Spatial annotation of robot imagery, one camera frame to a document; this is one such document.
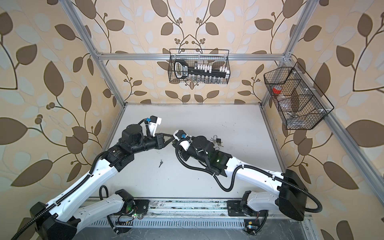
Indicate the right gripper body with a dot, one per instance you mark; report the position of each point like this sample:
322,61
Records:
186,155

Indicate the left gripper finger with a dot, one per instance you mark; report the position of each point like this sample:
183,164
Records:
167,138
163,144

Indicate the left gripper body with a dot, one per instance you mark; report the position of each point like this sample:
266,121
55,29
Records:
156,141

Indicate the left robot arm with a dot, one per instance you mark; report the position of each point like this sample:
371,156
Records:
62,218

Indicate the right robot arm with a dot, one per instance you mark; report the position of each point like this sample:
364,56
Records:
283,191

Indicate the black tool set in basket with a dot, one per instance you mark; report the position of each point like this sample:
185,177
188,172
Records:
200,72

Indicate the red object in basket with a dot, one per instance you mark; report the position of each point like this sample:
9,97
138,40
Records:
277,90

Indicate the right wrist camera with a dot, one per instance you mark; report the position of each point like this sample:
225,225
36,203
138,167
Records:
186,139

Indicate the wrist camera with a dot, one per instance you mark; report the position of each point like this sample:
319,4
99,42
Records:
151,125
186,139

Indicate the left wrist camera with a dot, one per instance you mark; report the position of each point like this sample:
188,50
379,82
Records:
151,125

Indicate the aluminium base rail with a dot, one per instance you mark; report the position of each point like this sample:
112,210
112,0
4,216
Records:
175,213

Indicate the back wire basket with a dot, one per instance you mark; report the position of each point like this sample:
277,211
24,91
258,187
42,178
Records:
215,57

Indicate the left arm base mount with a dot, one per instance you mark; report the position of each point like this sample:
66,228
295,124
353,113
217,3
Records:
123,221

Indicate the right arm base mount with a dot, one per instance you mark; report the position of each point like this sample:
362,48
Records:
240,209

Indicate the side wire basket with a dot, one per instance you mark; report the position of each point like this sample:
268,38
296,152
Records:
302,104

